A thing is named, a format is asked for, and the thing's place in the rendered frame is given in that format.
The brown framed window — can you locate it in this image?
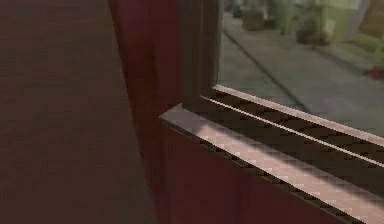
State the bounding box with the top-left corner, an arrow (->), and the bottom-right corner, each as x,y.
159,0 -> 384,224

